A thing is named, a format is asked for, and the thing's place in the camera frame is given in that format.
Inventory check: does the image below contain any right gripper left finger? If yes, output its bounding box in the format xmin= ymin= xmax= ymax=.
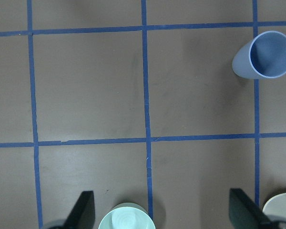
xmin=64 ymin=191 xmax=95 ymax=229

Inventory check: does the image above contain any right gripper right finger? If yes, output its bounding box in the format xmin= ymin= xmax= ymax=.
xmin=229 ymin=188 xmax=272 ymax=229

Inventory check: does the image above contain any blue cup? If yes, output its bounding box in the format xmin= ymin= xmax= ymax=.
xmin=232 ymin=31 xmax=286 ymax=79

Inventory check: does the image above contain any cream white toaster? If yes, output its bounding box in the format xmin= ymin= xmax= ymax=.
xmin=263 ymin=193 xmax=286 ymax=221

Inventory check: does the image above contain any mint green bowl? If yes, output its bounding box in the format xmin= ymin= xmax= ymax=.
xmin=98 ymin=203 xmax=156 ymax=229

